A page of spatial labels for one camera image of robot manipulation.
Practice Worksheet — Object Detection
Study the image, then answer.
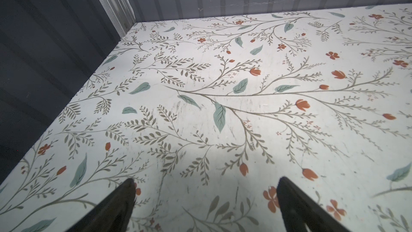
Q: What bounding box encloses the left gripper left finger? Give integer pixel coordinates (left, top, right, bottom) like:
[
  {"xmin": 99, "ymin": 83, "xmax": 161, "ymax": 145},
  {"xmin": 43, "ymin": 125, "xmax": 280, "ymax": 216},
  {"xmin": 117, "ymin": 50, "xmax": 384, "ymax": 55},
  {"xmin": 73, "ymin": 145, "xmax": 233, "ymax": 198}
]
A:
[{"xmin": 68, "ymin": 178, "xmax": 136, "ymax": 232}]

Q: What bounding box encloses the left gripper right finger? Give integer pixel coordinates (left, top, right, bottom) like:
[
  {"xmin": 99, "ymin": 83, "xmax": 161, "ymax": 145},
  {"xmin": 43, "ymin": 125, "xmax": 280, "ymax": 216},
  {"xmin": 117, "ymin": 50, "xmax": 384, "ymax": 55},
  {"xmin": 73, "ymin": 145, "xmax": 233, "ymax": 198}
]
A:
[{"xmin": 277, "ymin": 177, "xmax": 349, "ymax": 232}]

